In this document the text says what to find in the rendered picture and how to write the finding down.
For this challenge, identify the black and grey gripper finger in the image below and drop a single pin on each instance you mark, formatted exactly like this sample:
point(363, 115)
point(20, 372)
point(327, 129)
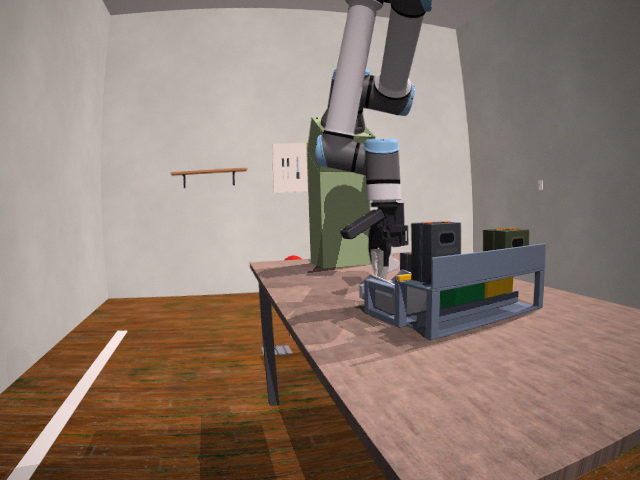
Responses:
point(386, 261)
point(373, 253)

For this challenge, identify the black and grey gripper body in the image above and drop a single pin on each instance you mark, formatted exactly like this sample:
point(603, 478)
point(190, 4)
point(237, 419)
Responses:
point(388, 226)

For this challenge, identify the green open bin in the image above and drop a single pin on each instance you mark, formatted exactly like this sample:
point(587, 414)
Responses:
point(462, 295)

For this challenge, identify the yellow open bin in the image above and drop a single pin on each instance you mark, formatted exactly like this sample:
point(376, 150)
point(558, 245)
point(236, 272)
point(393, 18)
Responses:
point(498, 287)

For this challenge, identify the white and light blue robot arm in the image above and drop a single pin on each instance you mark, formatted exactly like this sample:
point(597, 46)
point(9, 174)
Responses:
point(352, 87)

